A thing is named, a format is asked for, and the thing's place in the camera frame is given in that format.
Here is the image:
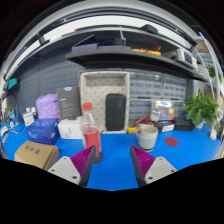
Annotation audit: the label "dark grey carton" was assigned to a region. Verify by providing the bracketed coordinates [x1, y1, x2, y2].
[56, 86, 83, 121]

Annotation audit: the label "white and grey mug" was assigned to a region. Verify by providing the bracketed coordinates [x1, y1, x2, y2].
[134, 123, 159, 152]

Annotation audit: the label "white pegboard tray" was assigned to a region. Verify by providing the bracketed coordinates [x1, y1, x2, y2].
[79, 70, 131, 134]

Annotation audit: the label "clear organizer box, coloured parts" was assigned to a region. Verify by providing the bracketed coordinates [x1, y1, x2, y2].
[151, 99, 176, 122]

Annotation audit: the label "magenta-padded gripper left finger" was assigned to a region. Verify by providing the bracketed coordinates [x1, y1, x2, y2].
[47, 144, 97, 188]

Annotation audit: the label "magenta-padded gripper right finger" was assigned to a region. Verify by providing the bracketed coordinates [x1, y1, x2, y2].
[129, 145, 178, 188]

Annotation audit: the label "small white carton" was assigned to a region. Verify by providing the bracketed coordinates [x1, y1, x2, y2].
[22, 111, 36, 127]

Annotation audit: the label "blue carton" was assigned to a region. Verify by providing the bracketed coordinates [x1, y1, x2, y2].
[25, 118, 61, 146]

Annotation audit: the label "purple plastic bag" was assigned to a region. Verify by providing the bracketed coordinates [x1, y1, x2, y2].
[35, 93, 62, 121]

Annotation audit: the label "black box with white label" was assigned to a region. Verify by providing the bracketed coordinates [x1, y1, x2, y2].
[154, 120, 176, 133]

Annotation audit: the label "black rounded case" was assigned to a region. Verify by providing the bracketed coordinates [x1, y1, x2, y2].
[105, 93, 127, 132]

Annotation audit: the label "brown cardboard box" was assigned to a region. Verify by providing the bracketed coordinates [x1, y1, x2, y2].
[14, 140, 61, 171]

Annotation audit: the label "white rack shelf unit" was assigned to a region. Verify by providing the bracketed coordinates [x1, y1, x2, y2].
[194, 31, 224, 101]

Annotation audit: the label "grey small-parts drawer cabinet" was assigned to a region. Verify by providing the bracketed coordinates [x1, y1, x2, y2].
[162, 74, 188, 100]
[128, 98, 154, 123]
[173, 99, 187, 118]
[128, 71, 164, 99]

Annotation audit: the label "flat round red coaster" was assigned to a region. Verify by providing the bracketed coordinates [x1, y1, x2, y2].
[164, 136, 180, 148]

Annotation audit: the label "dark grey shelf unit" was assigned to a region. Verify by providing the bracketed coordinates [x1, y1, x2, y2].
[3, 19, 218, 84]

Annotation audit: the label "white power adapter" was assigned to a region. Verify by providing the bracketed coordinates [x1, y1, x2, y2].
[209, 128, 218, 141]

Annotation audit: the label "clear bottle with red drink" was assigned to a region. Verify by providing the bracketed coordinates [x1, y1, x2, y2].
[79, 102, 102, 164]

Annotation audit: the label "yellow multimeter with red leads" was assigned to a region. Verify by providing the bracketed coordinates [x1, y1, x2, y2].
[127, 115, 154, 134]

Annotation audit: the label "green potted plant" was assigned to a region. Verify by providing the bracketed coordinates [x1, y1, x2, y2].
[183, 89, 221, 129]

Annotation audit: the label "black zip case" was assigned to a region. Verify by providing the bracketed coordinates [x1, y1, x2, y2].
[173, 116, 195, 132]

